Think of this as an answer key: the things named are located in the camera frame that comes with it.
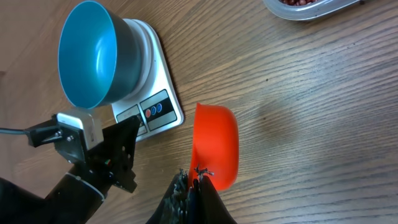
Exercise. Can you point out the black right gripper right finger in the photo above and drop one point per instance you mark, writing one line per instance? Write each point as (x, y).
(206, 204)

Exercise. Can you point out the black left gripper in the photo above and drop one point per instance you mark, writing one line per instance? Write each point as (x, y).
(109, 163)

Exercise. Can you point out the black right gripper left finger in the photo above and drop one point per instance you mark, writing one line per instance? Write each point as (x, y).
(172, 209)

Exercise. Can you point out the orange scoop with blue handle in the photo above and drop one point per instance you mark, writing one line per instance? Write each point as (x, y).
(215, 145)

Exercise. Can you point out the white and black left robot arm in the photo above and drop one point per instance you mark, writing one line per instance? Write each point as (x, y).
(59, 206)

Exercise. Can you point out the white digital kitchen scale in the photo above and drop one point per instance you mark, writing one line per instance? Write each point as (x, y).
(153, 100)

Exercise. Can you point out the blue metal bowl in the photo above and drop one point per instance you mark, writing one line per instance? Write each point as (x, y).
(99, 59)

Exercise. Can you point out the clear plastic container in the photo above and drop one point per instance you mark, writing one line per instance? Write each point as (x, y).
(306, 12)

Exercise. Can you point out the red beans in container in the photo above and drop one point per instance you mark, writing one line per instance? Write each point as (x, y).
(297, 2)

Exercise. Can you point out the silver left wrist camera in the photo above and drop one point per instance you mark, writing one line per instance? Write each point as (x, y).
(74, 133)

